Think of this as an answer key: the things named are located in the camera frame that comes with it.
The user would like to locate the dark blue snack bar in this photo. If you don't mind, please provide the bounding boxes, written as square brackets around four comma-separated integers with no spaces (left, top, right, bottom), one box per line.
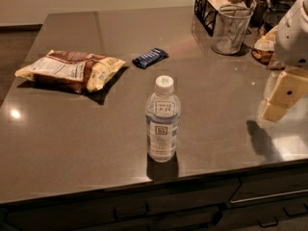
[132,48,168,69]

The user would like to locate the brown chip bag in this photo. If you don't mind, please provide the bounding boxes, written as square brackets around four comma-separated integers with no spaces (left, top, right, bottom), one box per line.
[14,50,125,93]

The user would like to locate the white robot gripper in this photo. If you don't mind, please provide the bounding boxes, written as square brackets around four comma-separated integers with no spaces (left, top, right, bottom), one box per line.
[260,0,308,122]

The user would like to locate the dark cabinet drawer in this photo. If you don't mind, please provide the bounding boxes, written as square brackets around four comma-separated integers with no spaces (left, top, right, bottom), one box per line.
[1,179,240,231]
[219,167,308,229]

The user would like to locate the dark cabinet drawer left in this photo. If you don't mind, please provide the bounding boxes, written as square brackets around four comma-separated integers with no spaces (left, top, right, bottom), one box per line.
[1,179,240,231]

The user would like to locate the dark cabinet drawer right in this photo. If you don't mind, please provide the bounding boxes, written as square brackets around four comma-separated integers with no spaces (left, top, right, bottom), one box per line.
[219,167,308,229]

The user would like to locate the brown snack bag with label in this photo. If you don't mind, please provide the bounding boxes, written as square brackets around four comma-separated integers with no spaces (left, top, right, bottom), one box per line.
[252,26,285,70]

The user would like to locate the black wire basket organizer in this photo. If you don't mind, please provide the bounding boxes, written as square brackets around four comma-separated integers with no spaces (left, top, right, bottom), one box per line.
[194,0,256,37]

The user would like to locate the clear blue-labelled plastic water bottle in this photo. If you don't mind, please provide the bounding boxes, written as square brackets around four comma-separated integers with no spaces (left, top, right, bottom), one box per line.
[145,75,181,163]

